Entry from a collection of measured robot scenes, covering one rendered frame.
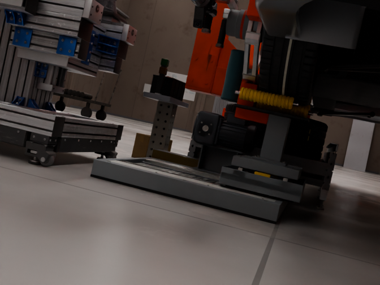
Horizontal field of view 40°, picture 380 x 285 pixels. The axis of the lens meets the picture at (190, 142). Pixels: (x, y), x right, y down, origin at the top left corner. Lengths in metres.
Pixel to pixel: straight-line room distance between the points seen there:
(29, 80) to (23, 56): 0.13
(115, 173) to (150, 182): 0.17
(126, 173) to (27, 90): 0.75
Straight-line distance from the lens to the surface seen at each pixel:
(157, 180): 2.21
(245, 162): 2.32
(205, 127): 2.79
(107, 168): 2.28
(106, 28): 2.92
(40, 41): 2.54
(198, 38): 3.08
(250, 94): 2.38
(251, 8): 2.24
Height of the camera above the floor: 0.32
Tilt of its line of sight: 2 degrees down
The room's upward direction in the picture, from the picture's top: 12 degrees clockwise
